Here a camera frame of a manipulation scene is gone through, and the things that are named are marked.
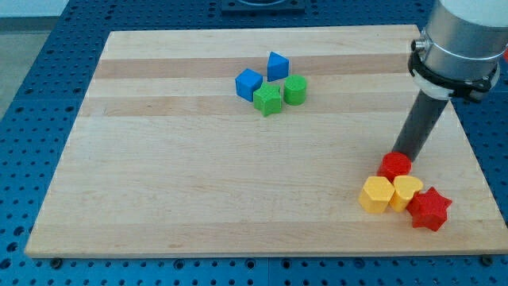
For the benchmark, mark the green circle block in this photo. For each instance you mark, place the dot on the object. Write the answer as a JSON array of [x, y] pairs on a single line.
[[295, 90]]

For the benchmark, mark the blue cube block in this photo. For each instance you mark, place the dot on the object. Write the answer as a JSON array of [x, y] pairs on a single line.
[[247, 82]]

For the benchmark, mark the red circle block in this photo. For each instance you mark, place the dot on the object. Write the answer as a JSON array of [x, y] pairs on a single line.
[[394, 164]]

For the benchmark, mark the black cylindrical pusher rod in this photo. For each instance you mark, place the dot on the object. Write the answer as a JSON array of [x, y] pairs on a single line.
[[423, 116]]

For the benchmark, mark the yellow hexagon block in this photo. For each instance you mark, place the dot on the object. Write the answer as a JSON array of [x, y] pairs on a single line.
[[376, 194]]

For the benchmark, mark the red star block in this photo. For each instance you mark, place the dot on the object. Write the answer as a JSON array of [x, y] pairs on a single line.
[[429, 209]]

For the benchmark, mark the green star block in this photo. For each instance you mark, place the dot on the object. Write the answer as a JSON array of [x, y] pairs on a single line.
[[267, 99]]

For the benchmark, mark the yellow heart block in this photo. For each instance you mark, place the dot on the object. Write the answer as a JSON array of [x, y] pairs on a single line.
[[405, 187]]

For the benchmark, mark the wooden board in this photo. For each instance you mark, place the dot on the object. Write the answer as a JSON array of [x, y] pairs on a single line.
[[166, 160]]

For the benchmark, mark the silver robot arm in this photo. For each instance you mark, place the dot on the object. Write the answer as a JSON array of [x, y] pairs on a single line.
[[459, 49]]

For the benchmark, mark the blue triangle block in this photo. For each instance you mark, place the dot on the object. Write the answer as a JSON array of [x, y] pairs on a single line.
[[277, 67]]

